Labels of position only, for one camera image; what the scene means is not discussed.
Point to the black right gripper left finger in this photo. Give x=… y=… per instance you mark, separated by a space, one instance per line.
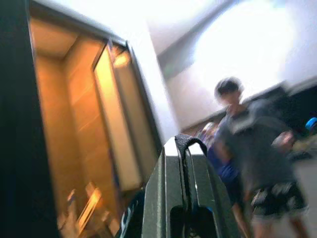
x=158 y=188

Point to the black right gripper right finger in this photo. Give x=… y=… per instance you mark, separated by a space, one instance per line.
x=210 y=183

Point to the person in blue shirt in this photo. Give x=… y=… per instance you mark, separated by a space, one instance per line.
x=224 y=171

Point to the person in grey t-shirt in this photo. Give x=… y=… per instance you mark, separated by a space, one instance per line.
x=257 y=153

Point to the lit wooden wardrobe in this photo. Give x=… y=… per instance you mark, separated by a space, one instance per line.
x=81 y=119

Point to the blue round object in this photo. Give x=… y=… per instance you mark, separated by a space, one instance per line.
x=312 y=124

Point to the black low cabinet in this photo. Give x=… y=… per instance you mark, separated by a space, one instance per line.
x=302 y=104

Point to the dark wardrobe door panel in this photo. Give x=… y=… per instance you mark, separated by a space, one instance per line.
x=17 y=124

